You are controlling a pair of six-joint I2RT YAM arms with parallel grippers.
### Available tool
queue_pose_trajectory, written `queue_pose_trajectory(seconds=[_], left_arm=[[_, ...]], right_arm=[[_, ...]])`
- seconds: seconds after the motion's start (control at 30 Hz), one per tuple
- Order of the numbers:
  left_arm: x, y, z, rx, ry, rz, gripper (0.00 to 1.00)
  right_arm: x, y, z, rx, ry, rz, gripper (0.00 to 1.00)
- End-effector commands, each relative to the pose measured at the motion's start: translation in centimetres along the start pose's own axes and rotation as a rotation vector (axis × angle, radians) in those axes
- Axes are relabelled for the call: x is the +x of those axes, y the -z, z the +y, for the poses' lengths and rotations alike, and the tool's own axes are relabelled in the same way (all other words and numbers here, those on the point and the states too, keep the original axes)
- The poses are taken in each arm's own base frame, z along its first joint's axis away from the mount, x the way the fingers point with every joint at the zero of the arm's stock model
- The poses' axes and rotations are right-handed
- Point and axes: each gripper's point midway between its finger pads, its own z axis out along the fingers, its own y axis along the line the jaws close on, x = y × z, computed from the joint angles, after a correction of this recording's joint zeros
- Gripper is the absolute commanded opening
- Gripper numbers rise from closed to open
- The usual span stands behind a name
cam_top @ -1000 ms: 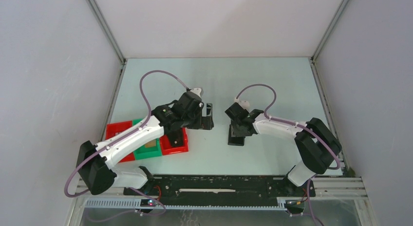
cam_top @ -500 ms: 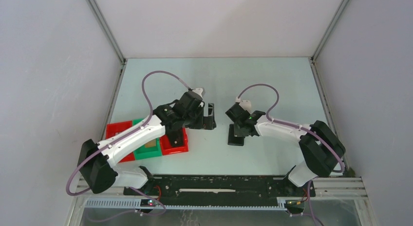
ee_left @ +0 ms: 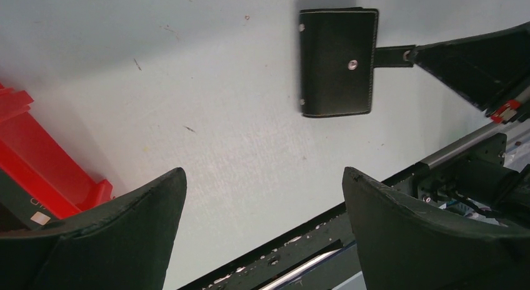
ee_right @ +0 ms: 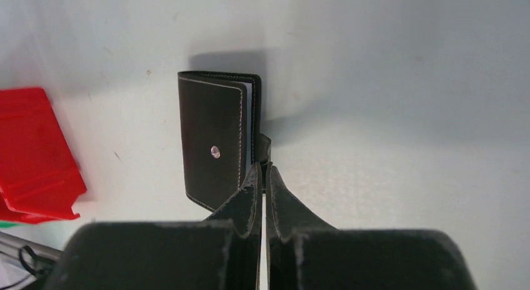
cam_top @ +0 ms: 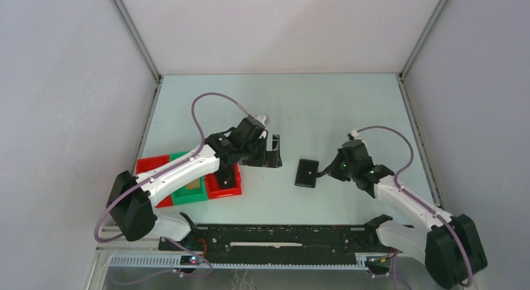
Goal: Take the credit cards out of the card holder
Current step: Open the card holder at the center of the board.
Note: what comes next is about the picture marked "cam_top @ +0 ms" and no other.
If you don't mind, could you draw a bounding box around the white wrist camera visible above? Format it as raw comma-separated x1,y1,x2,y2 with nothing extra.
253,115,269,129
348,129,361,140

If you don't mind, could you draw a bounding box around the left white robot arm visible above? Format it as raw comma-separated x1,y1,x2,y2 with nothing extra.
107,115,283,251

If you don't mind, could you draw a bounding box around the black leather card holder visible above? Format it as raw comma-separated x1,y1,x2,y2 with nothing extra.
294,159,319,188

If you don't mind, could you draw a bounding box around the black item in red bin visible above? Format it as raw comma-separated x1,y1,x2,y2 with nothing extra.
214,166,237,190

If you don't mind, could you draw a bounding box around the green bin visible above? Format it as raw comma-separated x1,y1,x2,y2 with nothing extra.
170,177,208,206

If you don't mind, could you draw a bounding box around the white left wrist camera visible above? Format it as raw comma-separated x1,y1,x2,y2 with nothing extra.
253,115,269,129

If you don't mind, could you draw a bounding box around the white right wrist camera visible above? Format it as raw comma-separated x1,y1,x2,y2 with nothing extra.
348,129,361,140

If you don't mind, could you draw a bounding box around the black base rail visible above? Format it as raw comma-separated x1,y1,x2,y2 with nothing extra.
184,224,394,265

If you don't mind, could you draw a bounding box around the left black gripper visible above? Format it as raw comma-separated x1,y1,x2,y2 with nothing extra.
240,134,281,168

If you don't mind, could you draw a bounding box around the left red bin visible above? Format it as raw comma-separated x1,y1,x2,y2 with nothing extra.
136,154,175,209

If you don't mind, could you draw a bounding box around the grey cable duct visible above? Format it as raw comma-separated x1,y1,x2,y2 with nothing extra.
108,254,368,270

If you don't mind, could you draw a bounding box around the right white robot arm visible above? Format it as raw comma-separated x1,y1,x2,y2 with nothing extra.
319,139,488,289

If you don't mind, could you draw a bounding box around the red bin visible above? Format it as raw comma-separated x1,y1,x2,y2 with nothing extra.
136,154,175,209
204,164,243,199

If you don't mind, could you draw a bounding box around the right red bin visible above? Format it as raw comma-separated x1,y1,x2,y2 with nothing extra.
204,164,243,199

